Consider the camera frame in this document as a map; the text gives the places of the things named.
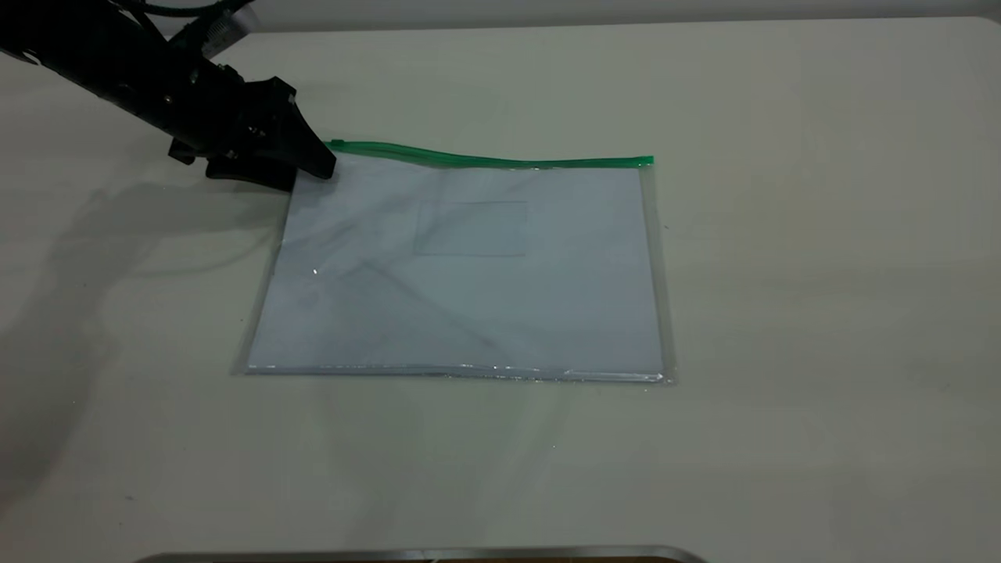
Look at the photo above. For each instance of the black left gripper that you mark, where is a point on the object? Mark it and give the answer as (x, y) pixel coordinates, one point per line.
(235, 117)

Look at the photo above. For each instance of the transparent zip bag green zipper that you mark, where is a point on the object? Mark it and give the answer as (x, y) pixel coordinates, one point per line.
(469, 297)

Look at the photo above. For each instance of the white paper sheet stack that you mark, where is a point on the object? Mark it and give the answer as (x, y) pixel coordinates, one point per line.
(485, 313)

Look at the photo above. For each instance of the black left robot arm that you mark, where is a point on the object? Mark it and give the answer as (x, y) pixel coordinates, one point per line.
(94, 55)

